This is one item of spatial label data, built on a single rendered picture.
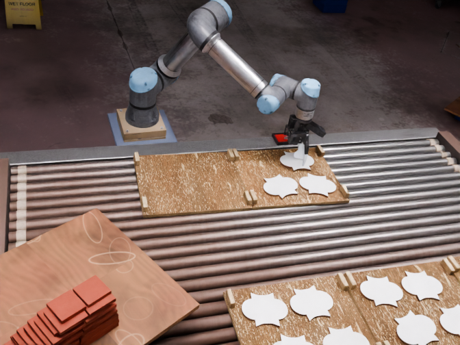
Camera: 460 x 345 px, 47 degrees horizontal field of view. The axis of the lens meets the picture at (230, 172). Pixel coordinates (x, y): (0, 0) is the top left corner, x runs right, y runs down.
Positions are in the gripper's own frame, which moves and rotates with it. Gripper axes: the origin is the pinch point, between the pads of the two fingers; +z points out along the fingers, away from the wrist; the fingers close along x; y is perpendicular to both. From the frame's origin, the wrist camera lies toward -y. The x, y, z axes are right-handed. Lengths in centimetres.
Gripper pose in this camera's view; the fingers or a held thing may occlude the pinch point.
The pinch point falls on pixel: (298, 155)
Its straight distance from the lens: 226.0
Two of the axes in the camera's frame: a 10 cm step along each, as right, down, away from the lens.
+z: -1.2, 7.7, 6.3
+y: -9.6, 0.6, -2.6
